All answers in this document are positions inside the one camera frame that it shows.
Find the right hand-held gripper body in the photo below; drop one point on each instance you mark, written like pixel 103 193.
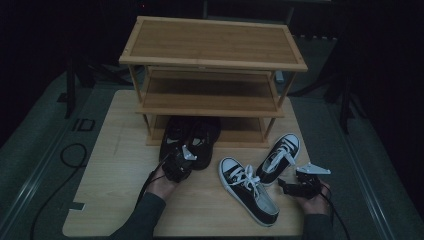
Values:
pixel 308 186

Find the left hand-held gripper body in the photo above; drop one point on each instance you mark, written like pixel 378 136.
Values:
pixel 176 166

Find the black canvas sneaker white sole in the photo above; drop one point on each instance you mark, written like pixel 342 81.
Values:
pixel 246 196
pixel 278 160

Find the plain black shoe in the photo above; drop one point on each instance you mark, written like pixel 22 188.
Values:
pixel 208 136
pixel 171 133

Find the wooden shoe rack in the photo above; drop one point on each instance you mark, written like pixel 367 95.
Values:
pixel 213 43

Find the person's right hand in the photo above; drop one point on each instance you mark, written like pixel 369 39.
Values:
pixel 315 206

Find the person's left hand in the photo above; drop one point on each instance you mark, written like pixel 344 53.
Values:
pixel 161 188

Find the dark metal stand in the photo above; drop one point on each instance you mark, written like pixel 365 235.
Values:
pixel 70 90

